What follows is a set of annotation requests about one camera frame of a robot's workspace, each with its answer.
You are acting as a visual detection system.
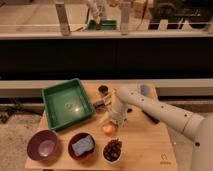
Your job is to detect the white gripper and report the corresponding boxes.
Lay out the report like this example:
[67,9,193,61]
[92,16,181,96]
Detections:
[109,98,128,127]

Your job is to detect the red yellow apple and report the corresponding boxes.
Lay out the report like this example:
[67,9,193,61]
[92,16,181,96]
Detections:
[102,123,117,136]

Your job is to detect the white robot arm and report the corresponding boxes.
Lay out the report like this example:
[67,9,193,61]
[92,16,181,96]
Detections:
[110,87,213,171]

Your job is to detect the small dark cup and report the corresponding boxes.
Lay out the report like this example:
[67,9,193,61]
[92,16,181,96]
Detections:
[98,85,109,95]

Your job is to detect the white bowl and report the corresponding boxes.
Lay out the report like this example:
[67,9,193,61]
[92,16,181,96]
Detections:
[101,138,123,165]

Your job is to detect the dark grapes bunch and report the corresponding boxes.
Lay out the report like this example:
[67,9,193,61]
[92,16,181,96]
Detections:
[103,139,123,162]

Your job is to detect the blue sponge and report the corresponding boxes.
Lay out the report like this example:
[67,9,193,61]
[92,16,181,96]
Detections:
[72,136,94,156]

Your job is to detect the dark red bowl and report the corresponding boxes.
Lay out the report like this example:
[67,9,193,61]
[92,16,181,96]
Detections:
[68,132,95,160]

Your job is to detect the green plastic tray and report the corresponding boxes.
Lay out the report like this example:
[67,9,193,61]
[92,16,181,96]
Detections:
[42,78,94,131]

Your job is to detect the purple bowl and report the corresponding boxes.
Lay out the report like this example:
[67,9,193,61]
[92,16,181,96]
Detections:
[27,130,60,162]

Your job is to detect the green bin in background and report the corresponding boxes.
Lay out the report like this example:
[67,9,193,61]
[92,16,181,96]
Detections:
[87,19,118,31]

